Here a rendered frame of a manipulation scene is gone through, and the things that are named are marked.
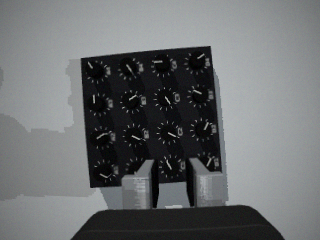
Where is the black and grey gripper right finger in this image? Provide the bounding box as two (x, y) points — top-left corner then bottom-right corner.
(185, 158), (225, 207)

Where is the black knob box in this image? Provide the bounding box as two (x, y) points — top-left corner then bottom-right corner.
(81, 46), (222, 188)

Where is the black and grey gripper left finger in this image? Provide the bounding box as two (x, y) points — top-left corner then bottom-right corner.
(121, 160), (159, 209)

